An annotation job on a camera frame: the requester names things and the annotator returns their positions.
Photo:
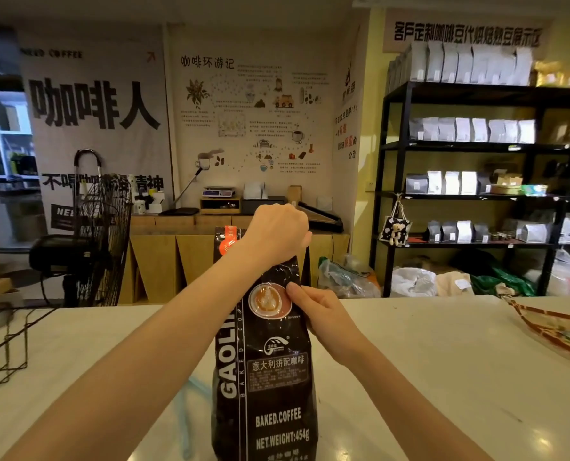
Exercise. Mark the black box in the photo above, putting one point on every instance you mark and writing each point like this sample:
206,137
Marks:
261,205

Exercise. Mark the black desk lamp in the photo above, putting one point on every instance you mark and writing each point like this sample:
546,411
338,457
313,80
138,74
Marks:
184,196

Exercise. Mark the person's right thumb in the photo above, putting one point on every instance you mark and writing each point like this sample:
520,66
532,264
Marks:
295,295

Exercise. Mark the black metal shelf rack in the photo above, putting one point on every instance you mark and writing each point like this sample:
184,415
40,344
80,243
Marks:
544,148

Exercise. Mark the person's left hand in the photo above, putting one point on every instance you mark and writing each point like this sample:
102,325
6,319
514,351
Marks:
275,232

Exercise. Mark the beige paper bag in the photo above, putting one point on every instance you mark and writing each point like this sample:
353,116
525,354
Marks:
453,283

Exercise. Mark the grey coffee packet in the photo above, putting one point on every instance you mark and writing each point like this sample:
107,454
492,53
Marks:
483,184
449,232
417,184
481,233
433,232

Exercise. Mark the row of small white packets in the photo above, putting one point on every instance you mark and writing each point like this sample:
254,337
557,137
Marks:
472,130

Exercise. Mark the small wooden shelf box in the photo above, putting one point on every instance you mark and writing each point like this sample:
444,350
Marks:
220,205

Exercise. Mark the gold packets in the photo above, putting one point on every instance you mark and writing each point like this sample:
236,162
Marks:
561,76

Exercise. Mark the illustrated coffee wall poster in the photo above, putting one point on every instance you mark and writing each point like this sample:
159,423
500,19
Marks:
251,115

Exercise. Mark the banner with large black letters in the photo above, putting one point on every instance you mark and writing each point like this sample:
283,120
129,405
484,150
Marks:
93,105

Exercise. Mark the white sack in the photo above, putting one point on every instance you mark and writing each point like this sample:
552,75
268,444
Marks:
412,282

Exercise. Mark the person's right hand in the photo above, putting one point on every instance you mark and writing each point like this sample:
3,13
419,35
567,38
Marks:
325,316

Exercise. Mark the person's left fingers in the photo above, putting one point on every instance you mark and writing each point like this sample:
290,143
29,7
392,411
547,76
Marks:
306,235

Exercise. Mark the wooden counter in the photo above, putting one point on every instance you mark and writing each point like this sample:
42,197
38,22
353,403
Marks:
169,259

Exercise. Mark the black coffee bean bag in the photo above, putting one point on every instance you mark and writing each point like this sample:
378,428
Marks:
265,379

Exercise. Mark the patterned woven tray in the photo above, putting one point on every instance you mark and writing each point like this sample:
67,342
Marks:
558,328

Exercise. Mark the white cups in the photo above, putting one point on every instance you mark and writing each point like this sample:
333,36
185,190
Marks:
148,201

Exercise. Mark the black sealing machine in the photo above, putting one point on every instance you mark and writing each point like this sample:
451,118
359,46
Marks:
321,218

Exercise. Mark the wide white coffee packet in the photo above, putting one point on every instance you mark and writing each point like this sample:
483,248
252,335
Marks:
534,233

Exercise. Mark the digital scale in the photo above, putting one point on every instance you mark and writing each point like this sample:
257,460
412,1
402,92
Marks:
219,191

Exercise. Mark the clear plastic bag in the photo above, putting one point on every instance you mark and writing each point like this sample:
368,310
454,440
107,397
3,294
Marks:
345,278

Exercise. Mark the row of tall white packets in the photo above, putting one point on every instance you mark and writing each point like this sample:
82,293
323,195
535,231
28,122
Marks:
462,62

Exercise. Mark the hanging teddy bear pouch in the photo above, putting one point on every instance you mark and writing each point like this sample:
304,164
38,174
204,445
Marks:
396,230

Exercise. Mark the brown sign with black letters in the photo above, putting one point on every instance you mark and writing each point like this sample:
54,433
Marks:
462,31

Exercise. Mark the black floor fan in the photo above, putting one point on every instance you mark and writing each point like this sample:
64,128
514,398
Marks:
97,235

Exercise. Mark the green bag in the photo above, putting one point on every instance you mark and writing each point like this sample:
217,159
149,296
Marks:
503,283

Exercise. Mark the person's right forearm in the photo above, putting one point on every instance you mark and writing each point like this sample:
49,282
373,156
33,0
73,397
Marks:
400,398

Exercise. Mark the narrow white wall banner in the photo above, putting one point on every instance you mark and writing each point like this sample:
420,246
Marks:
348,124

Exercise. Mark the person's left forearm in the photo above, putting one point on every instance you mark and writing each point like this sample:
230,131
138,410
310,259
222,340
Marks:
136,364

